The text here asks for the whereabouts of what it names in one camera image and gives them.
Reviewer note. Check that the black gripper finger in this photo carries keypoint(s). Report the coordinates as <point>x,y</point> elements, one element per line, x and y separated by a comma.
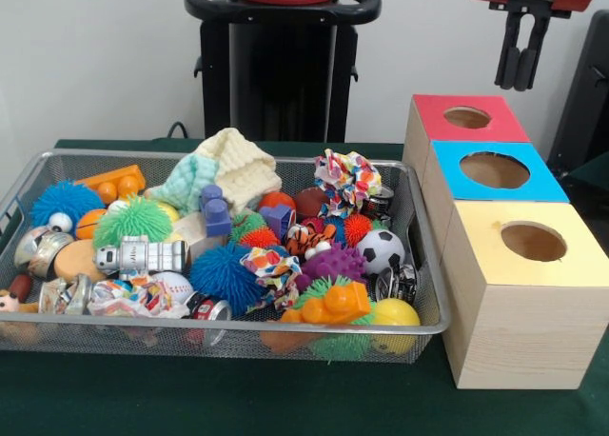
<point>509,48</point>
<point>530,50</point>

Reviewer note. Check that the colourful fabric bow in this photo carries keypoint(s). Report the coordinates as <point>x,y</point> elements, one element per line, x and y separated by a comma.
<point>275,269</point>

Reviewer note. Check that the green spiky ball with eyes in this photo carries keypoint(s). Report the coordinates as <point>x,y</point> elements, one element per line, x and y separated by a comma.
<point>131,219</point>

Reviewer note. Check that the clear mesh bin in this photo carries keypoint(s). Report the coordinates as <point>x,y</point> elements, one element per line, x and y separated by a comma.
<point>430,283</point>

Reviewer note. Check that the wooden box with three holes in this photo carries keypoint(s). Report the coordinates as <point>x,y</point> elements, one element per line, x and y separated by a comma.
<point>523,336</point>

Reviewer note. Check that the black flat panel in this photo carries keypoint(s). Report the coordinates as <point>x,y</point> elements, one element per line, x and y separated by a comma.
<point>585,98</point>

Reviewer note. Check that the dark green tablecloth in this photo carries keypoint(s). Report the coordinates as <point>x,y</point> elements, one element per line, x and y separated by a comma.
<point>592,174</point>
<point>238,398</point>

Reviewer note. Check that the colourful patterned cloth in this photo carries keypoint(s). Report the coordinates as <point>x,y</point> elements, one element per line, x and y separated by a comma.
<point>347,176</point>

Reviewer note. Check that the small soccer ball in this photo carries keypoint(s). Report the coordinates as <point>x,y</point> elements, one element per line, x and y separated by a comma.
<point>380,250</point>

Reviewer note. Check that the striped tiger plush toy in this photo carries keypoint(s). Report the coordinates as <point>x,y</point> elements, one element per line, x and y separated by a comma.
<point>309,238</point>

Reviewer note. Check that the purple spiky ball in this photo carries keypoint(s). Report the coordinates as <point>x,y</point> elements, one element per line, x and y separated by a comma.
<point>333,264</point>

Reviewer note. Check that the yellow ball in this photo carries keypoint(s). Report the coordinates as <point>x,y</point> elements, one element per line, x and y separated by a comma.
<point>397,312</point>

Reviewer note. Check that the cream knitted cloth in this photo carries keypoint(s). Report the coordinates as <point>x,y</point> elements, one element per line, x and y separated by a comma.
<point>242,169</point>

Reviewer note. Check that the orange toy block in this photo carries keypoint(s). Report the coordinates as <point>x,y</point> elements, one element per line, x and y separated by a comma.
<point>333,305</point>

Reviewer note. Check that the blue spiky ball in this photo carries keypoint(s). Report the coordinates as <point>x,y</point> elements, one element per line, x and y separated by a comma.
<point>223,271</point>

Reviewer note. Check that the silver toy robot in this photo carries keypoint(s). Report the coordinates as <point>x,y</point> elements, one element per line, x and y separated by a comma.
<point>143,255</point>

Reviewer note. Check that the small basketball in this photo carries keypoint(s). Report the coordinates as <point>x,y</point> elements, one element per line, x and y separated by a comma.
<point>88,224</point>

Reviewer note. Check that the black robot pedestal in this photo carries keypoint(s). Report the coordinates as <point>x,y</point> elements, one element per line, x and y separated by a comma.
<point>285,74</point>

